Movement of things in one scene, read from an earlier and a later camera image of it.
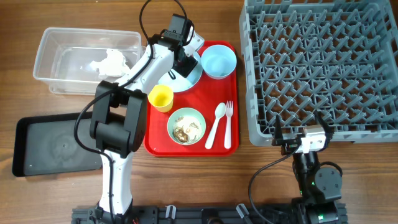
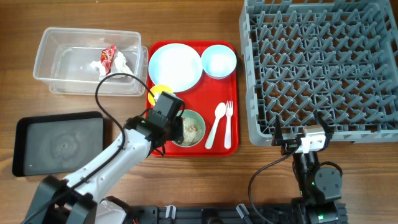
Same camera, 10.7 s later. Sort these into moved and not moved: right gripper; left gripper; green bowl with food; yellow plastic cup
Moved: left gripper
Not moved: yellow plastic cup; green bowl with food; right gripper
